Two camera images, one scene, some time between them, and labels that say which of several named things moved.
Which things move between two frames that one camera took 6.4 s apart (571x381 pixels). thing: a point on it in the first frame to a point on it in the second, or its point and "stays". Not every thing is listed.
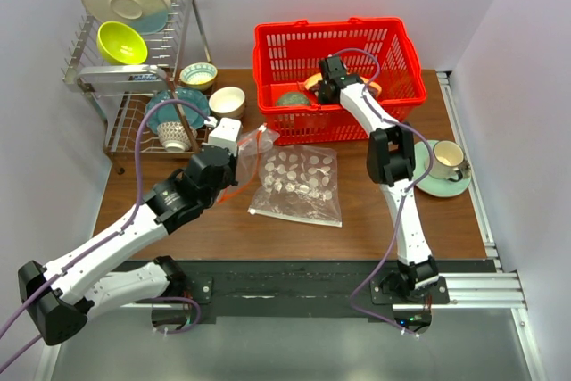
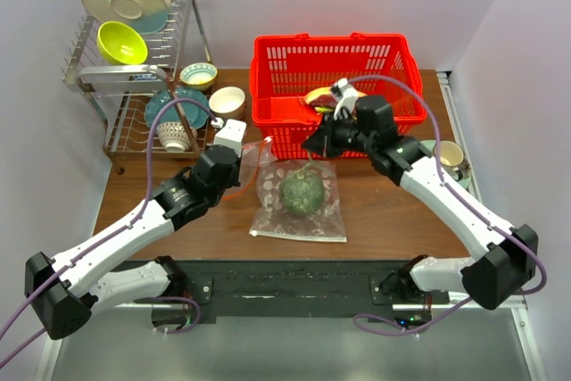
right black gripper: x=320 y=88 to x=322 y=144
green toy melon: x=293 y=98 to x=302 y=192
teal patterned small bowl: x=199 y=76 stays
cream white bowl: x=227 y=102 stays
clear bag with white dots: x=299 y=183 to x=273 y=219
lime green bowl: x=119 y=43 stays
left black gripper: x=232 y=177 stays
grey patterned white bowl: x=173 y=136 stays
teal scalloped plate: x=169 y=111 stays
